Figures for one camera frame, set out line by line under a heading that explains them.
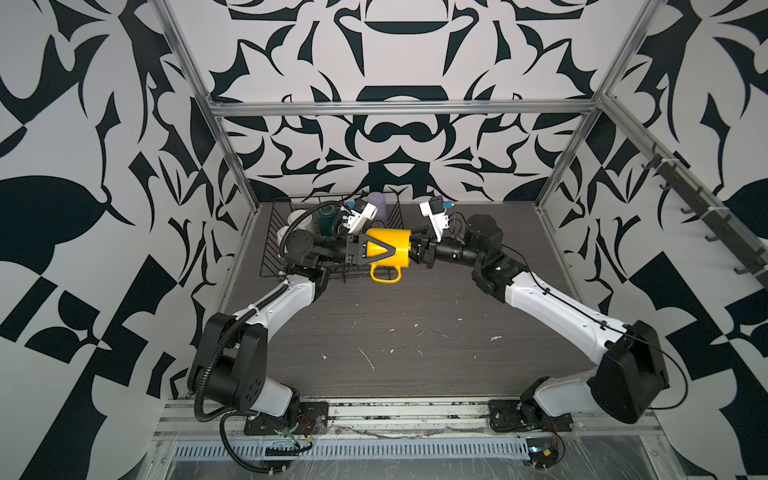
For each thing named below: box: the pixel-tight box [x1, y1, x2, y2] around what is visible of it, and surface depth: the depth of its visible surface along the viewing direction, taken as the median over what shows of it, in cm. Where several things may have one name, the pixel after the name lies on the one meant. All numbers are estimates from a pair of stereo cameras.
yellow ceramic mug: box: [366, 228, 412, 284], surface depth 62 cm
